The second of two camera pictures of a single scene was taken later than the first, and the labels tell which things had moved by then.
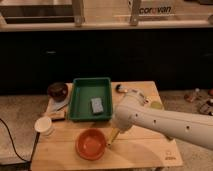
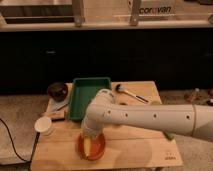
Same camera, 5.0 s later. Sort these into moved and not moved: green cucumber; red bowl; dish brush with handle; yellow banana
Moved: yellow banana
Not moved: dish brush with handle; green cucumber; red bowl
